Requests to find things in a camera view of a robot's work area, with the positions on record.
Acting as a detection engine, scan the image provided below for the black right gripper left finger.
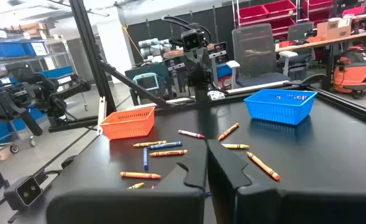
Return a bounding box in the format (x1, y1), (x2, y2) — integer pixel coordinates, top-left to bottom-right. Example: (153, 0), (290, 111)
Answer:
(45, 139), (208, 224)

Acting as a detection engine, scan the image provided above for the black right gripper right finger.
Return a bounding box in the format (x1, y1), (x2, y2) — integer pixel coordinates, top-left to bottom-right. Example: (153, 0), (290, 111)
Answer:
(207, 139), (366, 224)

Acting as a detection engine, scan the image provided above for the blue crayon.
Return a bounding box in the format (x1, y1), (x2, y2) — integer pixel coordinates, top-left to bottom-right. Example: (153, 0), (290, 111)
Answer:
(147, 141), (183, 151)
(142, 147), (149, 172)

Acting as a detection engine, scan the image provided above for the red crayon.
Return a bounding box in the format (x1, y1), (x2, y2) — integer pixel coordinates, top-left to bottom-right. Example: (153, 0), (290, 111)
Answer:
(178, 129), (206, 139)

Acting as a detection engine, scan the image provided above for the teal framed monitor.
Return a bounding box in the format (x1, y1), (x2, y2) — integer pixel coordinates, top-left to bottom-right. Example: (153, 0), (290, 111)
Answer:
(132, 72), (160, 91)

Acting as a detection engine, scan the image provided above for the grey mesh office chair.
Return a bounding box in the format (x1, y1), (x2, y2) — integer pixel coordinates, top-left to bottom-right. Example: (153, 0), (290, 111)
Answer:
(226, 23), (299, 91)

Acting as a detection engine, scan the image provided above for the red storage bin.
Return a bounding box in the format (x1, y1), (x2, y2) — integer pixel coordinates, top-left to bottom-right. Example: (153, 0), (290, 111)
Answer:
(238, 4), (269, 24)
(268, 17), (297, 35)
(263, 0), (297, 18)
(303, 0), (334, 22)

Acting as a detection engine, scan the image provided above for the orange plastic basket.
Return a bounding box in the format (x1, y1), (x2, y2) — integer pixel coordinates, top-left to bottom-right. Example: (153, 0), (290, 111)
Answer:
(100, 106), (156, 141)

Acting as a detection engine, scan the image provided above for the blue plastic basket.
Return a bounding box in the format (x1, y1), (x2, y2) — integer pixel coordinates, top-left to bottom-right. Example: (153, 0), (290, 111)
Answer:
(244, 89), (318, 126)

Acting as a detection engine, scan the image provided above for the dark mesh office chair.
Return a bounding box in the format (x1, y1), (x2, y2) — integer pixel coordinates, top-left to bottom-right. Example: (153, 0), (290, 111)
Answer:
(286, 21), (314, 80)

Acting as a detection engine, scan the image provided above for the wooden desk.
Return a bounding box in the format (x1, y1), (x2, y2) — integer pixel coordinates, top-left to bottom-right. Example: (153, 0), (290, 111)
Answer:
(275, 29), (366, 54)

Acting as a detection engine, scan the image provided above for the cardboard box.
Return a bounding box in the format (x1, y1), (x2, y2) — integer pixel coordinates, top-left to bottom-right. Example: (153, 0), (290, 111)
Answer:
(316, 17), (353, 40)

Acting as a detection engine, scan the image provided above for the blue storage bin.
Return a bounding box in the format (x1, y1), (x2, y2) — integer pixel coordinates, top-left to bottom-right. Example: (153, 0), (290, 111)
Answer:
(0, 42), (27, 58)
(22, 40), (49, 57)
(39, 65), (75, 79)

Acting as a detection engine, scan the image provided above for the orange shop vacuum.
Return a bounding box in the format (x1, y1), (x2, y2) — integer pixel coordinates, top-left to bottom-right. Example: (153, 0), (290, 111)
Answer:
(332, 45), (366, 100)

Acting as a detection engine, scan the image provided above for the metal storage shelf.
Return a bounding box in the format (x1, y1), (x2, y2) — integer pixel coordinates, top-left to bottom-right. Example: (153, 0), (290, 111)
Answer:
(0, 30), (78, 94)

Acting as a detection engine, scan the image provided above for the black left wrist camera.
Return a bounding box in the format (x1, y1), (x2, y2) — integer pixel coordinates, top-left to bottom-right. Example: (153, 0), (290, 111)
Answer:
(181, 29), (204, 53)

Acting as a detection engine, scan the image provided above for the black table-level camera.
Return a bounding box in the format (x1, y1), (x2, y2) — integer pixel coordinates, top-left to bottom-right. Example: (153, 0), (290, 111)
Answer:
(3, 175), (43, 212)

